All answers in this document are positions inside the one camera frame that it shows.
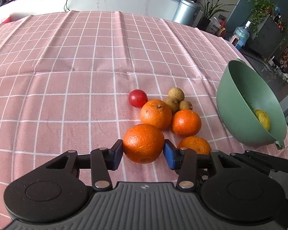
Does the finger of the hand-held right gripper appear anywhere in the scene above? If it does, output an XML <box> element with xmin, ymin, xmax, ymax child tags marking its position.
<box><xmin>245</xmin><ymin>150</ymin><xmax>288</xmax><ymax>173</ymax></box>
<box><xmin>230</xmin><ymin>153</ymin><xmax>270</xmax><ymax>176</ymax></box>

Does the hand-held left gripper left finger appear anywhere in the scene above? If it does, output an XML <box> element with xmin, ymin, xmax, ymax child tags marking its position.
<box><xmin>37</xmin><ymin>139</ymin><xmax>123</xmax><ymax>192</ymax></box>

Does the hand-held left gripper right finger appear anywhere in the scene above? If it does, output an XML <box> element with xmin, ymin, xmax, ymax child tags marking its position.
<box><xmin>164</xmin><ymin>139</ymin><xmax>250</xmax><ymax>191</ymax></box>

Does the small tangerine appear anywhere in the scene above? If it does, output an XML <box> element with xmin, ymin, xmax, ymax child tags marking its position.
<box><xmin>178</xmin><ymin>136</ymin><xmax>212</xmax><ymax>155</ymax></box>
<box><xmin>171</xmin><ymin>109</ymin><xmax>202</xmax><ymax>137</ymax></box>

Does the large smooth orange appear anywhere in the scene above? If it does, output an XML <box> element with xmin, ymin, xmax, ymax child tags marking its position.
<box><xmin>122</xmin><ymin>124</ymin><xmax>165</xmax><ymax>164</ymax></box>

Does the large spotted orange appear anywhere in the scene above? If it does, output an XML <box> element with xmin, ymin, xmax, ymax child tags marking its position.
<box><xmin>140</xmin><ymin>99</ymin><xmax>173</xmax><ymax>131</ymax></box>

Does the green plastic bowl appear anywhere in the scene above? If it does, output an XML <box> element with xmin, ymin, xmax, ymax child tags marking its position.
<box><xmin>216</xmin><ymin>59</ymin><xmax>287</xmax><ymax>149</ymax></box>

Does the small brown longan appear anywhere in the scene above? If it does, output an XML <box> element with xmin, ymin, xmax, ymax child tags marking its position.
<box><xmin>165</xmin><ymin>98</ymin><xmax>179</xmax><ymax>114</ymax></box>
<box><xmin>179</xmin><ymin>100</ymin><xmax>193</xmax><ymax>111</ymax></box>

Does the red tomato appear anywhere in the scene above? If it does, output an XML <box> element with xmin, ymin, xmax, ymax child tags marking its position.
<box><xmin>128</xmin><ymin>89</ymin><xmax>148</xmax><ymax>108</ymax></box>

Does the large brown longan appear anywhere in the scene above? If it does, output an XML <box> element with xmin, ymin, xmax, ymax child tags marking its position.
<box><xmin>168</xmin><ymin>87</ymin><xmax>185</xmax><ymax>103</ymax></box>

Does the pink checked tablecloth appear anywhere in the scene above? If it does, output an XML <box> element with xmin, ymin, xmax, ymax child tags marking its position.
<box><xmin>0</xmin><ymin>11</ymin><xmax>288</xmax><ymax>230</ymax></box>

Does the pink water dispenser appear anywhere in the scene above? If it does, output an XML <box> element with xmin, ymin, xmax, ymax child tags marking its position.
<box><xmin>229</xmin><ymin>35</ymin><xmax>241</xmax><ymax>47</ymax></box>

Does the blue water bottle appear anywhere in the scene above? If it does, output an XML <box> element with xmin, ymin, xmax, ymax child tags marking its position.
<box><xmin>232</xmin><ymin>21</ymin><xmax>251</xmax><ymax>49</ymax></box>

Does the orange bag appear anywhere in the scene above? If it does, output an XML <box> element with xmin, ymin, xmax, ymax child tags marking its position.
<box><xmin>217</xmin><ymin>20</ymin><xmax>227</xmax><ymax>37</ymax></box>

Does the white plastic bag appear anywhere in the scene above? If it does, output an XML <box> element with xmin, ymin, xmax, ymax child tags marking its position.
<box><xmin>206</xmin><ymin>17</ymin><xmax>222</xmax><ymax>34</ymax></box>

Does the silver pedal trash can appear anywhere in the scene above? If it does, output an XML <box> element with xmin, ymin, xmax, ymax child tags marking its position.
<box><xmin>172</xmin><ymin>0</ymin><xmax>201</xmax><ymax>27</ymax></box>

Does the long-leaf potted plant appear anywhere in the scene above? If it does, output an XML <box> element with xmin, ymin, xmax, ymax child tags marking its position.
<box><xmin>197</xmin><ymin>0</ymin><xmax>237</xmax><ymax>31</ymax></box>

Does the trailing ivy plant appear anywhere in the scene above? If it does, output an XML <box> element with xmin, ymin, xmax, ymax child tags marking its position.
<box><xmin>240</xmin><ymin>0</ymin><xmax>276</xmax><ymax>33</ymax></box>

